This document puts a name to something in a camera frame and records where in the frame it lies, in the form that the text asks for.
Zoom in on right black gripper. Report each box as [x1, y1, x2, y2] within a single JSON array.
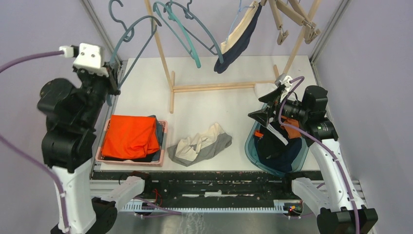
[[248, 87, 309, 127]]

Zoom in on black white-band underwear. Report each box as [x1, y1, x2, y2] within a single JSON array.
[[253, 126, 301, 162]]

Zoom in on brown orange underwear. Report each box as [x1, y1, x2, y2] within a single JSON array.
[[281, 116, 301, 139]]

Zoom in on navy cream-band underwear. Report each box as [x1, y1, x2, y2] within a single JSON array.
[[213, 1, 262, 74]]

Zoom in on grey underwear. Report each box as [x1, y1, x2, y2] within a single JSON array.
[[167, 123, 232, 167]]

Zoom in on light blue hanger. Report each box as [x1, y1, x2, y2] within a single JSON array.
[[224, 0, 259, 45]]

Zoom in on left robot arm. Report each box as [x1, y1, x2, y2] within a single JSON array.
[[38, 62, 153, 234]]

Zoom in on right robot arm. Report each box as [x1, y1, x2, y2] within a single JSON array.
[[245, 85, 378, 234]]

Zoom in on white cloth on table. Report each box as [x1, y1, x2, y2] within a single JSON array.
[[254, 83, 277, 98]]

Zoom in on teal plastic tub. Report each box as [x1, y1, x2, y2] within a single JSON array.
[[244, 121, 309, 177]]

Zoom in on orange garment in basket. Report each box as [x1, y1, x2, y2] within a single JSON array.
[[101, 115, 160, 160]]

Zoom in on wooden clothes rack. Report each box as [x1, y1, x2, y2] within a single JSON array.
[[144, 0, 321, 114]]

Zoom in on pink laundry basket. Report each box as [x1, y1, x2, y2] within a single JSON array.
[[94, 120, 168, 167]]

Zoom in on wooden clip hangers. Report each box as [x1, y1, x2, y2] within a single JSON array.
[[260, 0, 321, 45]]

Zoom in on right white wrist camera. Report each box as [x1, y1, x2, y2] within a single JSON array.
[[275, 73, 293, 102]]

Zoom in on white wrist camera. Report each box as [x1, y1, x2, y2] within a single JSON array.
[[59, 43, 109, 77], [275, 73, 293, 102]]

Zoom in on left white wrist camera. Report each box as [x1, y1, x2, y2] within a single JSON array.
[[59, 43, 109, 77]]

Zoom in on white cable duct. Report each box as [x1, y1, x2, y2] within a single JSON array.
[[120, 199, 302, 215]]

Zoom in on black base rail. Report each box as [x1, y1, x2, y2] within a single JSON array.
[[92, 171, 322, 208]]

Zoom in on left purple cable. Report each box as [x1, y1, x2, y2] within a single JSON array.
[[0, 50, 183, 234]]

